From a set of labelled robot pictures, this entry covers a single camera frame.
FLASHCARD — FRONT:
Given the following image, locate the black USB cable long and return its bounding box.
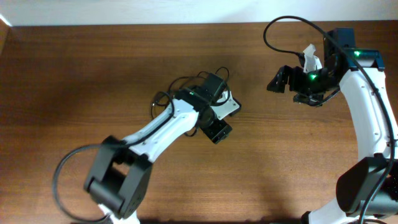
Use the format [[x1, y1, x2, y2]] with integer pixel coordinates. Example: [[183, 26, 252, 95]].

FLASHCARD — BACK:
[[150, 66, 231, 121]]

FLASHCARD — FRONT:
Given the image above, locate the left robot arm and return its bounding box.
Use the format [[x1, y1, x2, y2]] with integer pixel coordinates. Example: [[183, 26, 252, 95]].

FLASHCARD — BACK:
[[83, 73, 241, 223]]

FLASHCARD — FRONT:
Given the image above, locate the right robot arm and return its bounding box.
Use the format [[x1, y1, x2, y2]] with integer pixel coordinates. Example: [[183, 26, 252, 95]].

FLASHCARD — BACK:
[[267, 28, 397, 223]]

